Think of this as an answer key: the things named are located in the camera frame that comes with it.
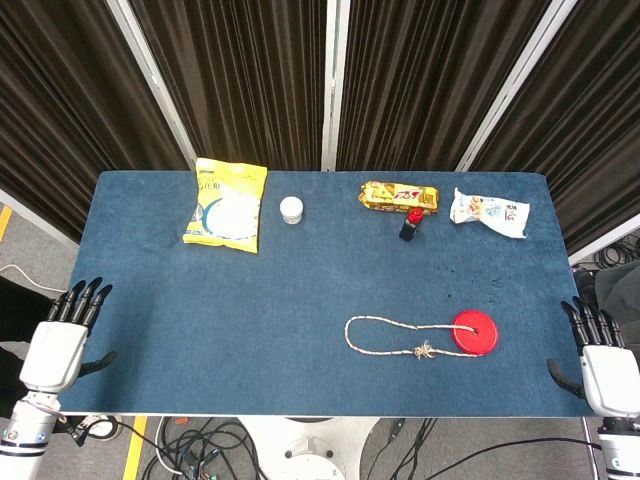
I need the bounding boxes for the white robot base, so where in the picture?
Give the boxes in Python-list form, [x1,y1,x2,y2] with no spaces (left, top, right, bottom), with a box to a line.
[239,415,379,480]

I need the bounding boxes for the black and white sneaker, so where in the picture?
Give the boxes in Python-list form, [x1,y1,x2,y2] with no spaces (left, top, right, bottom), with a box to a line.
[79,414,124,442]

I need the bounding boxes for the coiled black cables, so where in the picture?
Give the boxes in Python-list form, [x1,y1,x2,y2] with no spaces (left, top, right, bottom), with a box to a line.
[593,238,640,272]

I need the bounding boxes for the white partition frame post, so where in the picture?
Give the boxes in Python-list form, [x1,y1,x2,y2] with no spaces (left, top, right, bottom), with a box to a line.
[320,0,350,173]
[454,0,582,173]
[105,0,199,171]

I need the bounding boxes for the white snack packet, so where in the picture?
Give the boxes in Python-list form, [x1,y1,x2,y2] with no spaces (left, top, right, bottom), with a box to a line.
[448,187,531,240]

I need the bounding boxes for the yellow snack bag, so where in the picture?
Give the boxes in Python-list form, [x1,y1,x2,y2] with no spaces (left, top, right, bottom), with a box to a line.
[182,157,269,255]

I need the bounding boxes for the red disc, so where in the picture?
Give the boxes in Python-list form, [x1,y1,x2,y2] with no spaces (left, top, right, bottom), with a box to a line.
[451,309,499,357]

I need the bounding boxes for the dark pleated curtain panel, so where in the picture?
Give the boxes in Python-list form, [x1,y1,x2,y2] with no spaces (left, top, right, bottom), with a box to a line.
[472,0,640,255]
[0,0,191,244]
[128,0,330,171]
[337,0,552,173]

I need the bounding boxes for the thin white cable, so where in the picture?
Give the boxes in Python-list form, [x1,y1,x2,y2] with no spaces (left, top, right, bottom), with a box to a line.
[0,263,69,294]

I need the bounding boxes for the yellow brown biscuit pack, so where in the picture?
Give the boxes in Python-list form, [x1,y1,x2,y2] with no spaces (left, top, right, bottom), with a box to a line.
[357,180,441,214]

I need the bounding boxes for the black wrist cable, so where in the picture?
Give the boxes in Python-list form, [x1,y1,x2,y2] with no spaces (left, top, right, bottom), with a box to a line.
[55,409,90,447]

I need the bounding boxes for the black floor cable bundle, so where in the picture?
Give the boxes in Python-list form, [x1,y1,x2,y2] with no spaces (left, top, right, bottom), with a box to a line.
[142,417,264,480]

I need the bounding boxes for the small white jar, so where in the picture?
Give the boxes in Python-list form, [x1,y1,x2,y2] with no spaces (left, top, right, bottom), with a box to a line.
[279,195,305,226]

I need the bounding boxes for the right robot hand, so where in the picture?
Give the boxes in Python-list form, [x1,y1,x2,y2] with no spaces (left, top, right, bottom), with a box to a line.
[546,295,640,419]

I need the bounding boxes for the blue table mat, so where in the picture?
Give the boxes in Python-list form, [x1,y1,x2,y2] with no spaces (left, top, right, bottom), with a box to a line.
[52,170,610,418]

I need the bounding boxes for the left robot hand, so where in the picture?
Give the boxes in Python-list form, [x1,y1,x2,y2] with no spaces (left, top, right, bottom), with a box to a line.
[19,277,119,394]

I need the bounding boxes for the dark bottle red cap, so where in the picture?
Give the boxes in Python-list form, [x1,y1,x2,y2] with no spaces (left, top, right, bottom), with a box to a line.
[398,207,425,243]

